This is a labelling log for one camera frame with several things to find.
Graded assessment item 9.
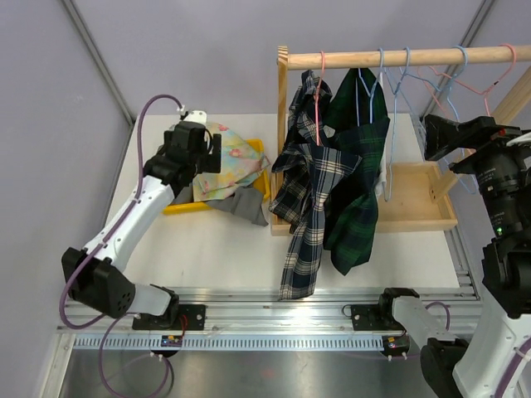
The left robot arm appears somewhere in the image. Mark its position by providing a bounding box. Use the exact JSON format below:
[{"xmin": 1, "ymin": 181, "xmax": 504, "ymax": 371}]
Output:
[{"xmin": 61, "ymin": 120, "xmax": 222, "ymax": 329}]

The dark green plaid skirt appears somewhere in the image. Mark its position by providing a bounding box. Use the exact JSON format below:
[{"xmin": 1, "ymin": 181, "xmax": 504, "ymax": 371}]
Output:
[{"xmin": 324, "ymin": 69, "xmax": 380, "ymax": 275}]

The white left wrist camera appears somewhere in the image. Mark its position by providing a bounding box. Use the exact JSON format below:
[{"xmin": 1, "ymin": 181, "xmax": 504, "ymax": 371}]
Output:
[{"xmin": 178, "ymin": 106, "xmax": 207, "ymax": 125}]

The pink wire hanger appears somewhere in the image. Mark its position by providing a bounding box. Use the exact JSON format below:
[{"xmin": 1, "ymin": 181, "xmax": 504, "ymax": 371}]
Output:
[
  {"xmin": 416, "ymin": 43, "xmax": 519, "ymax": 121},
  {"xmin": 314, "ymin": 51, "xmax": 326, "ymax": 146}
]

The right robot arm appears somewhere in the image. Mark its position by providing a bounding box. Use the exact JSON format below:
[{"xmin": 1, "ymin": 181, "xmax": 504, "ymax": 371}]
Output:
[{"xmin": 376, "ymin": 114, "xmax": 530, "ymax": 397}]

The white grey garment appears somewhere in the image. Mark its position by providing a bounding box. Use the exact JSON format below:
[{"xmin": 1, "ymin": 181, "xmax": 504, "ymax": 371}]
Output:
[{"xmin": 374, "ymin": 116, "xmax": 391, "ymax": 197}]

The aluminium mounting rail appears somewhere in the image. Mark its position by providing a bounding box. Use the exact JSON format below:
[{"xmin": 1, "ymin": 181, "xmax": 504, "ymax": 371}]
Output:
[{"xmin": 56, "ymin": 231, "xmax": 486, "ymax": 353}]

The grey pleated skirt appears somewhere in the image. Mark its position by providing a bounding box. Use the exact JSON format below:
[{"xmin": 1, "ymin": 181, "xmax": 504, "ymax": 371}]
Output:
[{"xmin": 169, "ymin": 184, "xmax": 270, "ymax": 228}]

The pastel floral garment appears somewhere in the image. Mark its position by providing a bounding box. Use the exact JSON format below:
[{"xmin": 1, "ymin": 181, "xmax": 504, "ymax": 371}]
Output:
[{"xmin": 192, "ymin": 122, "xmax": 270, "ymax": 202}]

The yellow plastic tray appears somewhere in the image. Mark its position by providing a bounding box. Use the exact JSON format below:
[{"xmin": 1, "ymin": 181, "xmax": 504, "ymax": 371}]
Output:
[{"xmin": 162, "ymin": 138, "xmax": 273, "ymax": 216}]

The wooden clothes rack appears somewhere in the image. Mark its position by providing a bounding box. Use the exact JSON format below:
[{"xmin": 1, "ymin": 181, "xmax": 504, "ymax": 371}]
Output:
[{"xmin": 277, "ymin": 45, "xmax": 530, "ymax": 233}]

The navy white plaid skirt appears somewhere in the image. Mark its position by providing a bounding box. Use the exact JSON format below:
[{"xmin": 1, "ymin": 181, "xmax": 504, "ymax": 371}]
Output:
[{"xmin": 269, "ymin": 70, "xmax": 361, "ymax": 301}]

